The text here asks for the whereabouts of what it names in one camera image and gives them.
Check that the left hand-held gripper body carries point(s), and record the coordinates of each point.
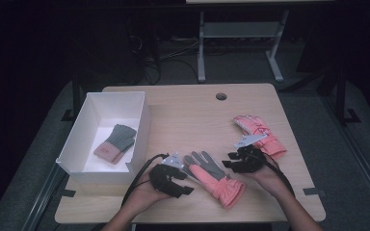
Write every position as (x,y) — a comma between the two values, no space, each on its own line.
(167,176)

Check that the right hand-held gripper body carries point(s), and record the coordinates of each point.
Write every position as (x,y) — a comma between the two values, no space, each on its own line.
(250,159)

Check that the pink ski glove grey palm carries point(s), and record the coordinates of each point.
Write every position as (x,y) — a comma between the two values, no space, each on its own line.
(216,181)

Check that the pink ski glove printed back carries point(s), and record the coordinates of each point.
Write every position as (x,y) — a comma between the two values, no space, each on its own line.
(257,126)

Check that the white storage box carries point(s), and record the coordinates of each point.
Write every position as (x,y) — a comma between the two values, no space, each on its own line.
(86,141)

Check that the person's right hand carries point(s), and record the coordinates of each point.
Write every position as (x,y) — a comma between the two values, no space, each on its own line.
(269,179)

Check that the person's left hand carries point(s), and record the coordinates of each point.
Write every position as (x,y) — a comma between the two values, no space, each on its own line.
(146,195)

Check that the black tape strip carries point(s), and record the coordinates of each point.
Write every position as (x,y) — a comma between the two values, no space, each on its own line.
(68,193)
(314,192)

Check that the black metal stand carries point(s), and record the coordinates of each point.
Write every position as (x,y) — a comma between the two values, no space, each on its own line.
(75,96)
(341,96)

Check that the aluminium floor rail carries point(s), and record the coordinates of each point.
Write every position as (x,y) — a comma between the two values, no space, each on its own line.
(41,199)
(363,160)

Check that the white metal desk frame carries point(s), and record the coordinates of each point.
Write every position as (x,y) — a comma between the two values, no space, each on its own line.
(237,30)

